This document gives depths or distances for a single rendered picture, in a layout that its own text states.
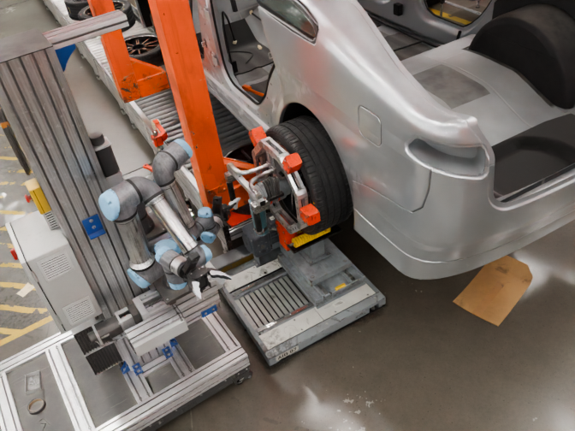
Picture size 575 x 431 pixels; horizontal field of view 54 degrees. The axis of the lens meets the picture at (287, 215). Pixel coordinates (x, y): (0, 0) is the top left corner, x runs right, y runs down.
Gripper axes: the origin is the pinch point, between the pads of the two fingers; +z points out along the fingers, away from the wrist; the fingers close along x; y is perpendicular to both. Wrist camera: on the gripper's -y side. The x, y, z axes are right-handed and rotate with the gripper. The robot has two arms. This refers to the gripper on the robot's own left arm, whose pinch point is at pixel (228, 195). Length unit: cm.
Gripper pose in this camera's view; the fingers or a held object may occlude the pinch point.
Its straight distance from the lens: 327.3
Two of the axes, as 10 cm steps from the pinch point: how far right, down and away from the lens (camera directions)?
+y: 1.0, 7.6, 6.4
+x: 9.6, 0.9, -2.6
